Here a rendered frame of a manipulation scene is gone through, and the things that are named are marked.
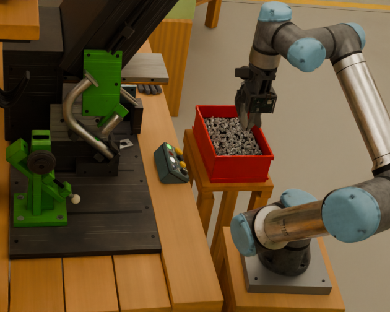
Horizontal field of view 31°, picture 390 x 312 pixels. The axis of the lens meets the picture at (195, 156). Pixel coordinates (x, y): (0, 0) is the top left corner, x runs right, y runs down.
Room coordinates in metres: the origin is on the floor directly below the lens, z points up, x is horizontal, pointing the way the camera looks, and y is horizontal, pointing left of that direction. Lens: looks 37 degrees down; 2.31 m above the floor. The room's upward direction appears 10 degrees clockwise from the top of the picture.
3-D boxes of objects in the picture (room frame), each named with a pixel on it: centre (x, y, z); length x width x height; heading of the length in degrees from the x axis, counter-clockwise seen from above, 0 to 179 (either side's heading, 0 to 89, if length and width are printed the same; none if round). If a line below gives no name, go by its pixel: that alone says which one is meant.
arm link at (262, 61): (1.51, -0.13, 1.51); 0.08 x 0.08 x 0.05
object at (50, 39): (1.94, 0.58, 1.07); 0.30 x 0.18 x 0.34; 18
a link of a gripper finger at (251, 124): (1.51, -0.14, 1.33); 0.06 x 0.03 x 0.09; 18
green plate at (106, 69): (1.83, 0.33, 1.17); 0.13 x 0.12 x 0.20; 18
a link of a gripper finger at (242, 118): (1.51, -0.11, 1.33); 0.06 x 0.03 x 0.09; 18
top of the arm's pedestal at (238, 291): (1.49, -0.31, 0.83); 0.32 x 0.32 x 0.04; 11
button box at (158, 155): (1.79, 0.07, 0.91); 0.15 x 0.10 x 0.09; 18
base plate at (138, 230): (1.88, 0.41, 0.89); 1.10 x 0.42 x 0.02; 18
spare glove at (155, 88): (2.29, 0.25, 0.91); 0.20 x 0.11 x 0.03; 25
